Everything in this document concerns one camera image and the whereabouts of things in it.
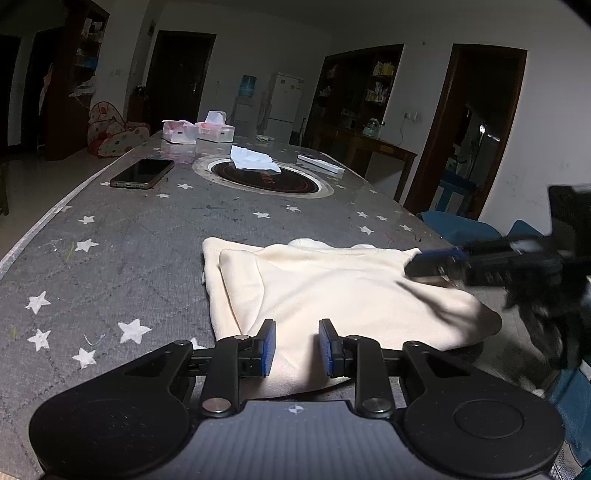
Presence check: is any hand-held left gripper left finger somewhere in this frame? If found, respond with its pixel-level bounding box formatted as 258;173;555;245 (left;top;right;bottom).
126;318;278;419

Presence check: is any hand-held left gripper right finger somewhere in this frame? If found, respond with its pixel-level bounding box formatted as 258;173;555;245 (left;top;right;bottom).
318;318;468;419

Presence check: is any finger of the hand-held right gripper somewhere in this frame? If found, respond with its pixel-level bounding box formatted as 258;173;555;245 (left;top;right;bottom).
418;240;513;260
404;256;469;284

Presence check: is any cream garment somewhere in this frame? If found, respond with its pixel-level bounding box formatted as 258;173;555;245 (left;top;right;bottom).
202;237;503;400

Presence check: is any blue sofa cushion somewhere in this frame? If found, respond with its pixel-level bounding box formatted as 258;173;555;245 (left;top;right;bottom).
416;211;502;244
508;220;551;239

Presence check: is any blue white storage box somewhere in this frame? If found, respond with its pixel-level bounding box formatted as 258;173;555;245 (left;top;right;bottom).
434;178;477;216

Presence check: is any brown wooden side table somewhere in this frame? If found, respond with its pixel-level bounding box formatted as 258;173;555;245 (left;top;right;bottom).
307;127;419;202

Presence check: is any white remote control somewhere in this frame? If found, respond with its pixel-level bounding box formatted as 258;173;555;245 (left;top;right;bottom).
298;154;346;176

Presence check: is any round inset hotplate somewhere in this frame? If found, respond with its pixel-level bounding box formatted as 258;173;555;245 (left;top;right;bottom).
192;154;334;199

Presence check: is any grey star-print tablecloth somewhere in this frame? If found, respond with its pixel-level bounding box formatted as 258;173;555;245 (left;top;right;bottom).
0;131;555;480

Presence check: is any white crumpled tissue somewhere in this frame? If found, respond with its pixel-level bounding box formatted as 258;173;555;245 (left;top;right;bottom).
230;144;282;174

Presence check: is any white refrigerator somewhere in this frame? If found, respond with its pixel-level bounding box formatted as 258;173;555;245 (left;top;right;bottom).
263;72;305;145

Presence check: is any dark smartphone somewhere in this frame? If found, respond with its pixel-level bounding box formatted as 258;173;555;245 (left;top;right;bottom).
110;158;175;190

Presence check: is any pink tissue box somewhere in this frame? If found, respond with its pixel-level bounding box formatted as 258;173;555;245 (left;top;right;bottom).
196;111;236;143

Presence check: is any white water dispenser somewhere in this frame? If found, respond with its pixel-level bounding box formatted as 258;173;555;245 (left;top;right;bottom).
231;97;257;137

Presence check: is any dotted play tent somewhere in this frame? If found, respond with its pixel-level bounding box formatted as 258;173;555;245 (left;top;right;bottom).
88;102;151;158

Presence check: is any dark wooden door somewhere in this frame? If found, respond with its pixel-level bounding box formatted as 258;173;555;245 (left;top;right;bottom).
147;30;217;136

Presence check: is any dark wooden shelf unit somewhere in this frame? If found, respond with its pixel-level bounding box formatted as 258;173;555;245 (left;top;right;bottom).
46;0;110;161

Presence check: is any dark wooden door frame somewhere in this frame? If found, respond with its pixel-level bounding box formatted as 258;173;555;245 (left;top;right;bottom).
404;44;528;221

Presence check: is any dark built-in wall cabinet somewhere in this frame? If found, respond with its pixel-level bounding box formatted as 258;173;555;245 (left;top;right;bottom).
310;44;405;145

